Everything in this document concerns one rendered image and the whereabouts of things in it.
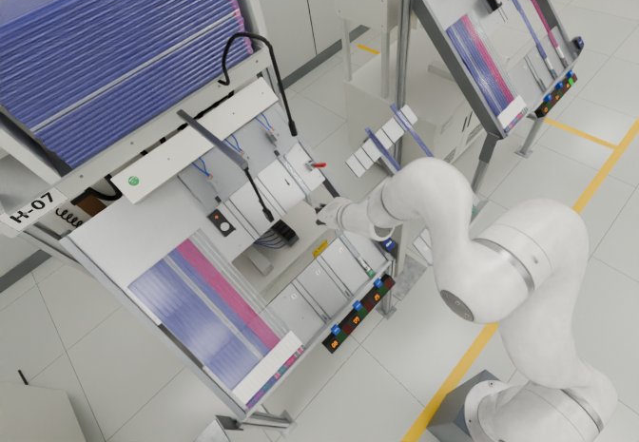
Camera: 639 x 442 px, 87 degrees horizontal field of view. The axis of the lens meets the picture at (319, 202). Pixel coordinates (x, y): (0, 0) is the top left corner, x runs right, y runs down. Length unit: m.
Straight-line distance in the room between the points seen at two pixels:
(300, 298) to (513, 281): 0.77
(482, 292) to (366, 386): 1.45
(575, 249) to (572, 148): 2.28
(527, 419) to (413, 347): 1.17
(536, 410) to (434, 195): 0.45
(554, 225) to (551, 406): 0.37
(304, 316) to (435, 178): 0.75
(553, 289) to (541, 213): 0.12
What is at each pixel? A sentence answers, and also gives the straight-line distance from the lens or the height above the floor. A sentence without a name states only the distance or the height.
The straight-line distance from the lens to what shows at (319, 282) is 1.15.
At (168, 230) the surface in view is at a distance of 1.04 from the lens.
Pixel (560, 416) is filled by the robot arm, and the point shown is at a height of 1.12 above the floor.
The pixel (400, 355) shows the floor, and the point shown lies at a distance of 1.90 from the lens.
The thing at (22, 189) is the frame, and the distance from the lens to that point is 0.95.
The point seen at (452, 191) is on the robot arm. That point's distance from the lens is 0.52.
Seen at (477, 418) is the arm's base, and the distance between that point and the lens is 1.18.
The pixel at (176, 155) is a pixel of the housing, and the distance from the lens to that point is 0.97.
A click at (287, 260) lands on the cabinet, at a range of 1.41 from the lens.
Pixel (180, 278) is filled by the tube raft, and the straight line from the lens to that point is 1.04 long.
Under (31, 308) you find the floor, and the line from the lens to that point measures 2.90.
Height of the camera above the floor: 1.86
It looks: 54 degrees down
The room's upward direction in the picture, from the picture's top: 14 degrees counter-clockwise
